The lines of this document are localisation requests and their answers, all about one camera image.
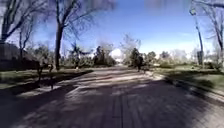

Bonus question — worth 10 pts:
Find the thin young tree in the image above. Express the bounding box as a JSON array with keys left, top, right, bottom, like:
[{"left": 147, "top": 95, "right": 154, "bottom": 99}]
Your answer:
[
  {"left": 35, "top": 59, "right": 44, "bottom": 85},
  {"left": 47, "top": 63, "right": 56, "bottom": 91}
]

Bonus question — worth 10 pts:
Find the grey brick paved path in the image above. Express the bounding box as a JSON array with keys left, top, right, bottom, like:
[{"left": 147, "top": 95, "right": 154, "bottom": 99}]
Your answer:
[{"left": 0, "top": 65, "right": 224, "bottom": 128}]

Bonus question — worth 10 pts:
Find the large bare tree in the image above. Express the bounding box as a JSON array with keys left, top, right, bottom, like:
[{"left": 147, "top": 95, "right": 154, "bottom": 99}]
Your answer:
[{"left": 39, "top": 0, "right": 116, "bottom": 72}]

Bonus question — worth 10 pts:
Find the grass lawn with shadows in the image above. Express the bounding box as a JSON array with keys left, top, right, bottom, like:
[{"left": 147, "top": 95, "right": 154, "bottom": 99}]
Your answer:
[{"left": 0, "top": 67, "right": 94, "bottom": 91}]

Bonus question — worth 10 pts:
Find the street lamp pole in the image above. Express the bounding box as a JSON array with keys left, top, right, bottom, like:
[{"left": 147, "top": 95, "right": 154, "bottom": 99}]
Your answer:
[{"left": 188, "top": 6, "right": 205, "bottom": 68}]

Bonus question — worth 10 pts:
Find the green grass lawn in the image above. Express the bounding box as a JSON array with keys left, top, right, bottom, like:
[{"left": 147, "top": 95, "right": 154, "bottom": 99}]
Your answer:
[{"left": 151, "top": 64, "right": 224, "bottom": 93}]

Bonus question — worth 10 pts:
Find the person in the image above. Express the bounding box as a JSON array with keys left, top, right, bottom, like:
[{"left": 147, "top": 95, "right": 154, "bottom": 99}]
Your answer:
[{"left": 135, "top": 54, "right": 145, "bottom": 73}]

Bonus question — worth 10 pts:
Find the pale stone kerb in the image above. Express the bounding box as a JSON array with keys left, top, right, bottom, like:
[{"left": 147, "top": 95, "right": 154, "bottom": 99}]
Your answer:
[{"left": 146, "top": 70, "right": 224, "bottom": 104}]

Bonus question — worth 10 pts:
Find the row of trees and bushes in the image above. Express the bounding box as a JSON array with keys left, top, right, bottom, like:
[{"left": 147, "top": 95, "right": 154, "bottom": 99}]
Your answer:
[{"left": 19, "top": 33, "right": 224, "bottom": 71}]

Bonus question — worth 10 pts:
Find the dark low building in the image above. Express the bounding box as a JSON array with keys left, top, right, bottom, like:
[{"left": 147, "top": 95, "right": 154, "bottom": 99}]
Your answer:
[{"left": 0, "top": 41, "right": 37, "bottom": 72}]

